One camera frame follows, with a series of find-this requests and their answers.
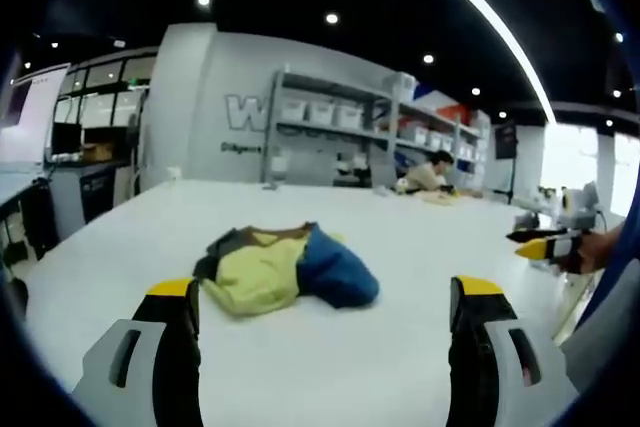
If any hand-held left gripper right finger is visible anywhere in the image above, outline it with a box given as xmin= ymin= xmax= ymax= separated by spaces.
xmin=448 ymin=275 xmax=581 ymax=427

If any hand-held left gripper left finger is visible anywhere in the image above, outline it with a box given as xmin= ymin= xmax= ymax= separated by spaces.
xmin=71 ymin=276 xmax=204 ymax=427

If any yellow and blue garment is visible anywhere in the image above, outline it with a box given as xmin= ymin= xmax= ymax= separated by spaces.
xmin=192 ymin=220 xmax=380 ymax=318

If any person's right hand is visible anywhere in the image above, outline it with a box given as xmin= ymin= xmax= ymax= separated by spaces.
xmin=555 ymin=224 xmax=627 ymax=276

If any white and grey device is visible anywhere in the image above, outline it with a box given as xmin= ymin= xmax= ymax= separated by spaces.
xmin=514 ymin=181 xmax=607 ymax=231

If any person's grey clothing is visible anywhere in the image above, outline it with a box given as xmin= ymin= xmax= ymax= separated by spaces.
xmin=559 ymin=257 xmax=640 ymax=383

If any beige cloth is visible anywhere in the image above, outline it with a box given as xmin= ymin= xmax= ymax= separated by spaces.
xmin=422 ymin=188 xmax=482 ymax=207

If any dark sign board on stand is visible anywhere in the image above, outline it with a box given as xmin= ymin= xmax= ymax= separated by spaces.
xmin=493 ymin=119 xmax=520 ymax=204

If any grey metal shelf rack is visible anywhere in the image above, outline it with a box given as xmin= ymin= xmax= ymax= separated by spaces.
xmin=389 ymin=96 xmax=490 ymax=194
xmin=262 ymin=65 xmax=401 ymax=192

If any black cabinet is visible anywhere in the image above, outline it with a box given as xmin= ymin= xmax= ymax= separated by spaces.
xmin=81 ymin=166 xmax=119 ymax=224

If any long ceiling light strip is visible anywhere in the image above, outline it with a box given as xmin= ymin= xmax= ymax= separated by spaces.
xmin=399 ymin=0 xmax=557 ymax=124

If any brown cardboard box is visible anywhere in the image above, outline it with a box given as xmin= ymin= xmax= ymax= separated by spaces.
xmin=82 ymin=142 xmax=114 ymax=163

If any black monitor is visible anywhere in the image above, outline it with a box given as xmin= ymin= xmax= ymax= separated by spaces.
xmin=50 ymin=122 xmax=83 ymax=156

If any row of white storage bins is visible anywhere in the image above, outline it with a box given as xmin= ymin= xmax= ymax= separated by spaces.
xmin=281 ymin=95 xmax=365 ymax=129

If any white projection screen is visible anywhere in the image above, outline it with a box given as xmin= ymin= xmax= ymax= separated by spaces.
xmin=0 ymin=63 xmax=72 ymax=168

